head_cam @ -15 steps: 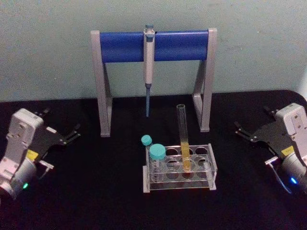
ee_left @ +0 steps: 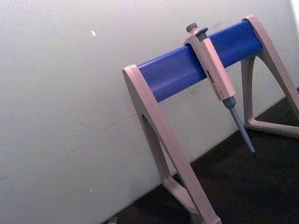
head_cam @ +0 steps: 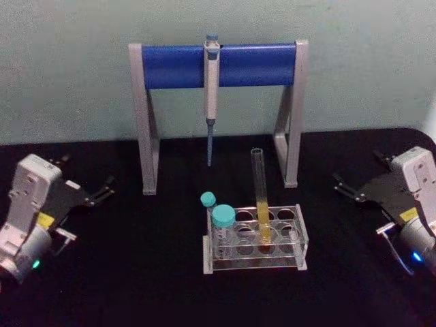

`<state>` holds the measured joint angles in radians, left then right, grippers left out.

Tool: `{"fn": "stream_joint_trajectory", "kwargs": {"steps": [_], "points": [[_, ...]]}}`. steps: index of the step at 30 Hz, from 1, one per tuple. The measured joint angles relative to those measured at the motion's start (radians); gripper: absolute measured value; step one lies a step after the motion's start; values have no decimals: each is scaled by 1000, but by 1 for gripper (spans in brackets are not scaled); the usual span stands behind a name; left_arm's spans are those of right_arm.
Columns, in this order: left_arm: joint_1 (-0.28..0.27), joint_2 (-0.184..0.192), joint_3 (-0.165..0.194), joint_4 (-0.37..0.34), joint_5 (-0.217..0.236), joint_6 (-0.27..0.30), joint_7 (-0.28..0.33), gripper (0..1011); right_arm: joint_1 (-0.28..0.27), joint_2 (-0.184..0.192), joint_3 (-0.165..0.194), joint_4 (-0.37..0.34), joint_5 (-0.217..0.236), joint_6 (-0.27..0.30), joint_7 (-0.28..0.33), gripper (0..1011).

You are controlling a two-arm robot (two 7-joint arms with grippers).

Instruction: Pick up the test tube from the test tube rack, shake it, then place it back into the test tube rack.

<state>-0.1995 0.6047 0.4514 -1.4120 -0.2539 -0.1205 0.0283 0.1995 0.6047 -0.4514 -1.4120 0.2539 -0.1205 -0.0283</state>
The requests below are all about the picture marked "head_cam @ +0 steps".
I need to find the clear plastic tube rack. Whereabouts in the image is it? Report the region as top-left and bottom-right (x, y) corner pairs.
(202, 203), (310, 275)

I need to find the black table cloth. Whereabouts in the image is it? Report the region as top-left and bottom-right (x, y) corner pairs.
(0, 127), (436, 327)

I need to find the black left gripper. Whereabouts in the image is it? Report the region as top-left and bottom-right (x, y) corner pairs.
(37, 153), (116, 234)

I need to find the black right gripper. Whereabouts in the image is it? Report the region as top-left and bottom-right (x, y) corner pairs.
(331, 149), (419, 225)

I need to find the grey pipette with blue tip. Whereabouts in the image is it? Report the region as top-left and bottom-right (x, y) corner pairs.
(203, 33), (221, 168)

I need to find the glass test tube yellow liquid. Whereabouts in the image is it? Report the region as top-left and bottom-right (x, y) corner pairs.
(251, 147), (274, 255)

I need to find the small tube with teal cap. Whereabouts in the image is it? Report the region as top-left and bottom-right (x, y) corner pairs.
(200, 191), (219, 239)

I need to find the grey stand with blue bar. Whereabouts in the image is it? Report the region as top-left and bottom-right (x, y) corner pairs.
(128, 40), (309, 196)

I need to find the large tube with teal cap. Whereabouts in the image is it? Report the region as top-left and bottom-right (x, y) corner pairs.
(211, 204), (237, 258)

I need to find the thin cable with silver plug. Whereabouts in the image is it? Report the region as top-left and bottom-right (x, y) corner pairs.
(375, 223), (416, 276)
(53, 227), (78, 257)

